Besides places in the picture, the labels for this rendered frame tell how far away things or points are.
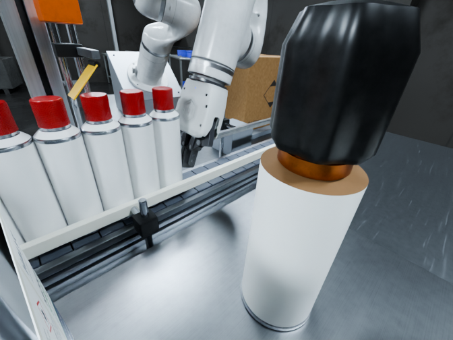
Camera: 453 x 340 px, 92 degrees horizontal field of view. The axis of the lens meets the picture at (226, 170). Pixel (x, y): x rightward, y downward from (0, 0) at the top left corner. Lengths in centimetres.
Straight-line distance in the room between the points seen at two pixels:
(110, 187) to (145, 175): 6
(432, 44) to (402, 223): 233
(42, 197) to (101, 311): 16
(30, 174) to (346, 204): 34
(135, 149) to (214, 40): 22
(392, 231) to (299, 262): 41
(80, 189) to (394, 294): 45
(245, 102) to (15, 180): 70
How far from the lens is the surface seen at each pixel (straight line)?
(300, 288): 24
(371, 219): 60
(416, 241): 60
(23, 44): 47
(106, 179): 38
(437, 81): 280
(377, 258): 43
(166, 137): 40
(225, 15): 43
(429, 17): 287
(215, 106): 41
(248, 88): 85
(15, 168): 35
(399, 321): 38
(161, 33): 103
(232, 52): 43
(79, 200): 38
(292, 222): 18
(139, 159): 39
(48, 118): 34
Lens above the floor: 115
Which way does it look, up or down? 30 degrees down
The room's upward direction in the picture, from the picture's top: 4 degrees clockwise
